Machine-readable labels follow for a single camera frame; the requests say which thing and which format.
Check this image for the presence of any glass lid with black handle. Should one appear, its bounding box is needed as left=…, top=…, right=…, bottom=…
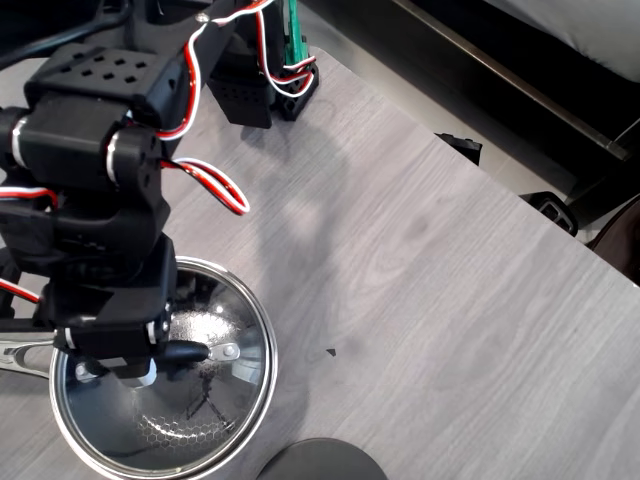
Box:
left=49, top=256, right=279, bottom=479

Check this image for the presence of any black perforated arm base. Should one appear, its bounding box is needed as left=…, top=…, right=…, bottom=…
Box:
left=207, top=58, right=322, bottom=130

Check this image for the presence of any dark grey round disc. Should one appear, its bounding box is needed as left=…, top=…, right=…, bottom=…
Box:
left=254, top=438, right=389, bottom=480

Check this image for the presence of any green circuit board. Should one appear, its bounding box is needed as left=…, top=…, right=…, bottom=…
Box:
left=278, top=0, right=312, bottom=67

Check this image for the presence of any black table clamp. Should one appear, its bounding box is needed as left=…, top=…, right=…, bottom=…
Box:
left=519, top=191, right=581, bottom=237
left=433, top=132, right=484, bottom=166

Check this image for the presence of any dark brown chair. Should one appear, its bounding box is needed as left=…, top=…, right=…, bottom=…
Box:
left=587, top=194, right=640, bottom=289

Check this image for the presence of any white cushion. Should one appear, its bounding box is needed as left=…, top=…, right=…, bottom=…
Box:
left=482, top=0, right=640, bottom=84

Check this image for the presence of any steel saucepan with dark interior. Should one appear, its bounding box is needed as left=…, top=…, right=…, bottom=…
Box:
left=0, top=254, right=280, bottom=480

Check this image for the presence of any dark furniture frame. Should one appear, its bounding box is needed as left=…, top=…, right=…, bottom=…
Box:
left=344, top=0, right=640, bottom=221

